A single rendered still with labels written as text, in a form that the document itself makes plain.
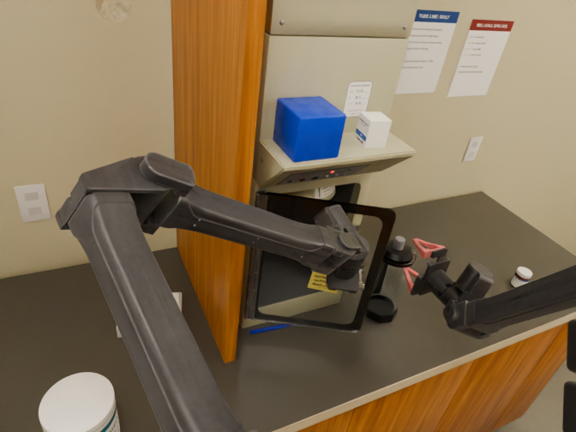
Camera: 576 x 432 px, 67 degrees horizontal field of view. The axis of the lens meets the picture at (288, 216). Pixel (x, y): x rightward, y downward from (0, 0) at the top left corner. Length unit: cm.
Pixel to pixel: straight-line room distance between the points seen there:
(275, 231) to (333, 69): 38
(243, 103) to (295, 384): 71
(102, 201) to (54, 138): 79
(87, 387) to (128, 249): 53
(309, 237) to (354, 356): 57
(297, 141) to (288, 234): 19
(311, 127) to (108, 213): 43
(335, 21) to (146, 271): 60
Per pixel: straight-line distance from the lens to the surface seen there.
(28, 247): 147
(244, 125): 77
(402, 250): 123
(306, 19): 86
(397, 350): 131
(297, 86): 89
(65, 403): 98
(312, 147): 83
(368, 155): 91
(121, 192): 54
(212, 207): 62
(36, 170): 134
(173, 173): 57
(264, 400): 113
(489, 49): 187
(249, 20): 72
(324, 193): 109
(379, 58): 98
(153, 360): 46
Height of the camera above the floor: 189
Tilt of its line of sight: 34 degrees down
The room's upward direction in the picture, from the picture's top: 9 degrees clockwise
